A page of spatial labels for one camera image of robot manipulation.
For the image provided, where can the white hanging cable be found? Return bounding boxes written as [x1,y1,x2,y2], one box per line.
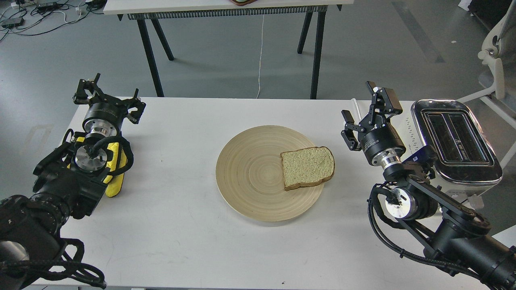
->
[256,14,266,99]

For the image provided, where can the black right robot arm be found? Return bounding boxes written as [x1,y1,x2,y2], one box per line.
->
[341,81,515,290]

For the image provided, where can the brown bread slice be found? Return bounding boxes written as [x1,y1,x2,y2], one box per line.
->
[280,146,335,191]

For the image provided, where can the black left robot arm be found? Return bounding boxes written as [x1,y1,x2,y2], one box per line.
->
[0,74,146,290]

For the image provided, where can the white chrome toaster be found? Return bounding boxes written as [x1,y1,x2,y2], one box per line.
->
[400,99,503,203]

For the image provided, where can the white office chair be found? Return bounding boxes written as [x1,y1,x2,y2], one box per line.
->
[458,0,516,170]

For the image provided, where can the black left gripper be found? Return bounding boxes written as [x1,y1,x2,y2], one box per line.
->
[73,73,147,136]

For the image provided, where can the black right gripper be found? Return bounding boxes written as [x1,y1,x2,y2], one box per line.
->
[341,81,407,166]

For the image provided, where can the white background table black legs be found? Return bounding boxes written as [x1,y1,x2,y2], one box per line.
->
[103,0,353,99]

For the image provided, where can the yellow cloth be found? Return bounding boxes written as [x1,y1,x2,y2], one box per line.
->
[71,133,134,198]

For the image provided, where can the floor cables and power strips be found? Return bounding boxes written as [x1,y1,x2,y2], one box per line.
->
[0,0,108,42]

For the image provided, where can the brown object on background table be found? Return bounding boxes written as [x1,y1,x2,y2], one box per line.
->
[230,0,257,6]

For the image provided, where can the round wooden plate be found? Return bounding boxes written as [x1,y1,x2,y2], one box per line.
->
[215,125,324,222]

